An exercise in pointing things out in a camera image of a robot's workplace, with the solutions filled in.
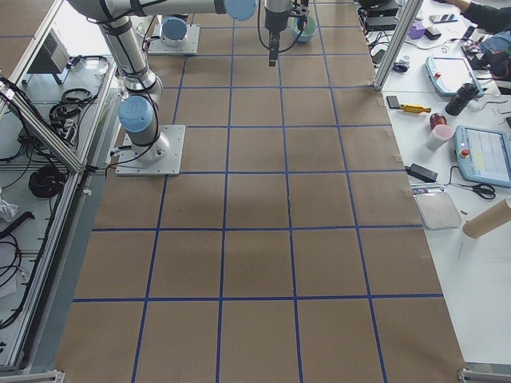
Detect blue bowl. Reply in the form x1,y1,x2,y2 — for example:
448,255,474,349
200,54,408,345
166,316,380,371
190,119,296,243
294,32,315,44

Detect purple plastic box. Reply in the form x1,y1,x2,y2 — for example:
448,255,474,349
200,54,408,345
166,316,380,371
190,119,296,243
408,22,426,40

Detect green bowl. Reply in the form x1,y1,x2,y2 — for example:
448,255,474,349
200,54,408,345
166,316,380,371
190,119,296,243
291,15,317,39

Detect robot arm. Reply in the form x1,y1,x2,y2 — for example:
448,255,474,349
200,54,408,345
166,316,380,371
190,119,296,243
69,1,262,166
160,1,309,53

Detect gold cylinder tool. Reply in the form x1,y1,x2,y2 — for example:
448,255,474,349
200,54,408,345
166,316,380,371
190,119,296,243
400,104,431,114

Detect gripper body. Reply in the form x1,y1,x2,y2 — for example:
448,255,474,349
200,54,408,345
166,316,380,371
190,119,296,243
264,0,288,32
292,0,309,18

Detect cardboard tube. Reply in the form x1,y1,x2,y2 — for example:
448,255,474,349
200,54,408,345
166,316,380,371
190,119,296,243
462,197,510,239

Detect black scissors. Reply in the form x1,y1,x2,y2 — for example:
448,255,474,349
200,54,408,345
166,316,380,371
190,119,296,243
464,184,496,200

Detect pink white cup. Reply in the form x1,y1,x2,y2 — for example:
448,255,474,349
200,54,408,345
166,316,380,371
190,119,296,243
425,124,454,152

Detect near teach pendant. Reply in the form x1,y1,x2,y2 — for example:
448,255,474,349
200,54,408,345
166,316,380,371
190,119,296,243
454,125,510,188

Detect black power adapter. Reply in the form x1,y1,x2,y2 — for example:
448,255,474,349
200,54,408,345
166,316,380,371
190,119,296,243
405,164,438,183

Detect far teach pendant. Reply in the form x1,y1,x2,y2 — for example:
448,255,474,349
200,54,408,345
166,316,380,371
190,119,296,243
425,56,485,98

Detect black water bottle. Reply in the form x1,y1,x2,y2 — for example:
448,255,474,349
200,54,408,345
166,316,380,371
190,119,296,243
445,83,479,116

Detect teach pendant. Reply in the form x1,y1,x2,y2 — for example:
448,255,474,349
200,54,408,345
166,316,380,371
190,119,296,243
425,56,485,98
454,125,510,188

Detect black phone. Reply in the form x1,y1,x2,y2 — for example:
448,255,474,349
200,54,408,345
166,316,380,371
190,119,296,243
386,95,401,109

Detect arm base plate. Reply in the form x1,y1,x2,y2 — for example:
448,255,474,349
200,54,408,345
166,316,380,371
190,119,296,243
115,124,186,176
148,24,200,56

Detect red apple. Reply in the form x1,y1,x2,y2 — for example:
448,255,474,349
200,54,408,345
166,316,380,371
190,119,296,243
429,113,447,130

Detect grey lidded tray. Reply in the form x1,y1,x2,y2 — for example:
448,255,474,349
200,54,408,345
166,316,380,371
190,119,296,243
410,183,461,231

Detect aluminium frame post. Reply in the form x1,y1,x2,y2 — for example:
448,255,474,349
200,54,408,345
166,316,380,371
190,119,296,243
373,0,422,91

